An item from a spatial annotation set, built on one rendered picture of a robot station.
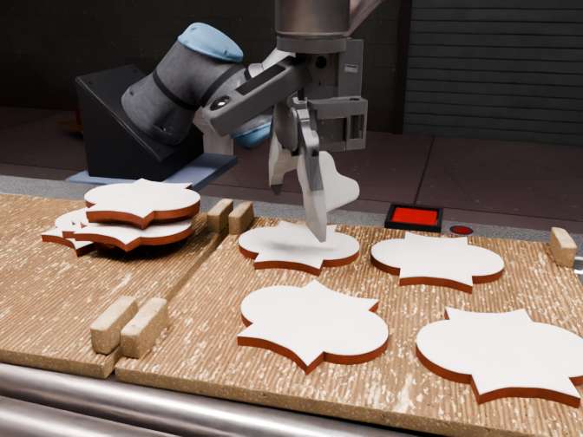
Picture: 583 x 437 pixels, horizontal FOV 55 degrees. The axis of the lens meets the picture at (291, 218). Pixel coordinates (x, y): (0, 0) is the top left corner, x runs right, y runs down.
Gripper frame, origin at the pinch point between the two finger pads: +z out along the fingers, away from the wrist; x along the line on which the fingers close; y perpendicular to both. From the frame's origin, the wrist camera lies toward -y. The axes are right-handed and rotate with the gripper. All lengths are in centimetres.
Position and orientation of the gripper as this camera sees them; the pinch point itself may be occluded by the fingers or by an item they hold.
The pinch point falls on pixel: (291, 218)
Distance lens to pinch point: 64.6
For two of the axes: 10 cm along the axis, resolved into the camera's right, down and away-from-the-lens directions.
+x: -3.4, -3.7, 8.6
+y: 9.4, -1.3, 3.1
